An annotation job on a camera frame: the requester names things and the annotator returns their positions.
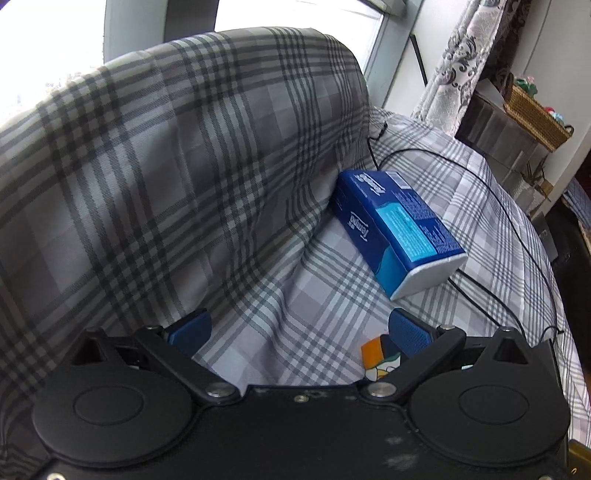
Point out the black leather sofa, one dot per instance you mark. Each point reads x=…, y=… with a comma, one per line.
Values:
x=575, y=286

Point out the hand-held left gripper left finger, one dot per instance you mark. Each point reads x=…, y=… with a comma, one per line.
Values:
x=189, y=331

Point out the potted plant white pot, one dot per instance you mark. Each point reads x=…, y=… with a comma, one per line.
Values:
x=526, y=194

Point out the blue tissue pack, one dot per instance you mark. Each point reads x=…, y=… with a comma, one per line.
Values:
x=392, y=217

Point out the grey patterned curtain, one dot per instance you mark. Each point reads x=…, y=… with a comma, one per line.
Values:
x=466, y=55

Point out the golden storage box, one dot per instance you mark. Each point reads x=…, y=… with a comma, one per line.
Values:
x=581, y=461

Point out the window frame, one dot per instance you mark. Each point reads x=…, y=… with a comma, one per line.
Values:
x=397, y=55

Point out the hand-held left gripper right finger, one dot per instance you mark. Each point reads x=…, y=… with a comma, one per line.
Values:
x=408, y=334

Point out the dark grey plaid blanket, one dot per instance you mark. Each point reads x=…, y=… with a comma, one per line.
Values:
x=161, y=161

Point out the crochet flower ornament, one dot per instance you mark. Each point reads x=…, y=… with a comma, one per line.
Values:
x=525, y=85
x=555, y=115

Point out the wicker basket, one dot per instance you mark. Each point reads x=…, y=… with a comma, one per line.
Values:
x=535, y=115

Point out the blue checked folded cloth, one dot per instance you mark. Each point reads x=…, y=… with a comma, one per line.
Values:
x=579, y=196

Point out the orange cartoon printed packet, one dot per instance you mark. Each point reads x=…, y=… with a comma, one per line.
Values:
x=374, y=353

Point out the light grey plaid bedsheet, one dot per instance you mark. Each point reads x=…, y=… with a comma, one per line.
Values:
x=485, y=240

